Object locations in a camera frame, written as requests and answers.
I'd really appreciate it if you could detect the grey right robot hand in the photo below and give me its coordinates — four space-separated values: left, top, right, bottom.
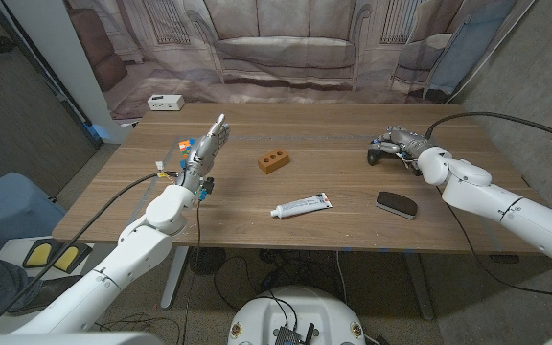
370 126 435 162

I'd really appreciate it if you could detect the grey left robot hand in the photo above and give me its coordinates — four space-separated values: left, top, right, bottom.
177 113 233 194

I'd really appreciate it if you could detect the black game controller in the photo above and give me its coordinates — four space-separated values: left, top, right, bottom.
366 143 414 169

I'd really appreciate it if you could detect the orange brick block with holes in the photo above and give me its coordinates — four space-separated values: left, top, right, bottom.
257 148 291 175

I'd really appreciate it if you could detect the white toothpaste tube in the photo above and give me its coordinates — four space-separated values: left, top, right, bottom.
269 192 334 220

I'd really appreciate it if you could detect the colourful puzzle cube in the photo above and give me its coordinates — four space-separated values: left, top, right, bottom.
177 138 196 162

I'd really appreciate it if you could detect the black board eraser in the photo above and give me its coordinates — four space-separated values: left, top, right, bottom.
375 191 420 221

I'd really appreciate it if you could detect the white power box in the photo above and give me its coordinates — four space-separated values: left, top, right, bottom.
147 93 186 112

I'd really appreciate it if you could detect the black round floor fan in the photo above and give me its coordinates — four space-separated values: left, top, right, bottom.
189 246 227 277

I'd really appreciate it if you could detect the grey metal table leg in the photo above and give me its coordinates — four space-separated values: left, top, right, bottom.
160 246 191 311
402 252 436 321

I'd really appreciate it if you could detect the printed sofa room backdrop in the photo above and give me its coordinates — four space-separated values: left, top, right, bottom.
62 0 519 121

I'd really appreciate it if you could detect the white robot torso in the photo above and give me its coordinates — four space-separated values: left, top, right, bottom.
227 286 367 345

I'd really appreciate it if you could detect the yellow foot pedal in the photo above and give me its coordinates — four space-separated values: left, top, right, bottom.
53 244 80 272
25 241 53 267

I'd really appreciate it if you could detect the black computer module with antenna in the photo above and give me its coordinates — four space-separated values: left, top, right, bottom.
273 323 316 345

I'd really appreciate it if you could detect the blue plastic chair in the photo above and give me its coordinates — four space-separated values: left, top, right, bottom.
0 172 66 255

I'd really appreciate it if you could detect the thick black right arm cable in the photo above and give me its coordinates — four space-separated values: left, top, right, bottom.
423 111 552 149

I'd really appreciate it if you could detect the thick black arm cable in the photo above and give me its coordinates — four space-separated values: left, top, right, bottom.
0 171 181 334
423 111 552 149

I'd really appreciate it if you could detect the thin black left wrist cable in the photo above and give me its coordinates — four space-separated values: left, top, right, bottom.
182 199 203 345

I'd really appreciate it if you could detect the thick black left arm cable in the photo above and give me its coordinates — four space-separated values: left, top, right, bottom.
0 171 181 334

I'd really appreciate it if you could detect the thin braided right wrist cable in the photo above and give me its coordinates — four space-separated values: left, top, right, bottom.
436 184 552 302

